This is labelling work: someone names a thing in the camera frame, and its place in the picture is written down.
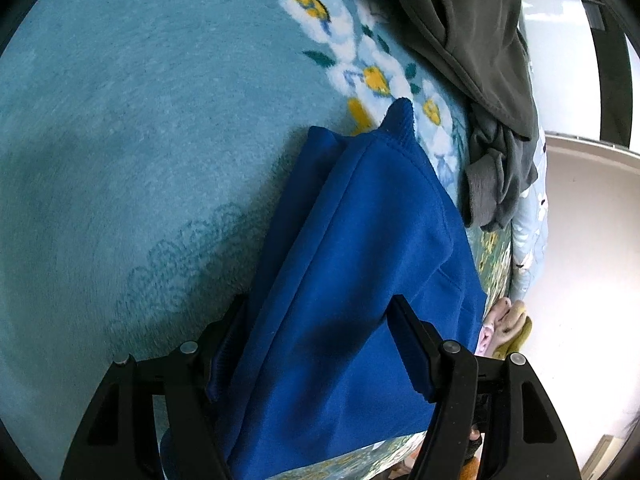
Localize blue sweatshirt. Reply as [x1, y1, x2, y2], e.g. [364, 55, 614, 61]
[206, 98, 486, 479]

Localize grey floral duvet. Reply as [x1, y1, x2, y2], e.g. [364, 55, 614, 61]
[509, 128, 549, 300]

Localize teal floral bed blanket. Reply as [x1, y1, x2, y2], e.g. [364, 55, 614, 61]
[1, 0, 485, 479]

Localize dark grey pants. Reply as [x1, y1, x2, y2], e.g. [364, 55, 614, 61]
[383, 0, 539, 231]

